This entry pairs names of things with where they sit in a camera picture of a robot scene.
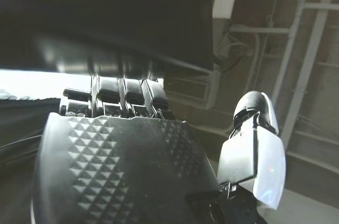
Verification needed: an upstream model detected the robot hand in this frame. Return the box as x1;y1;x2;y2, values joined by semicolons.
29;74;287;224

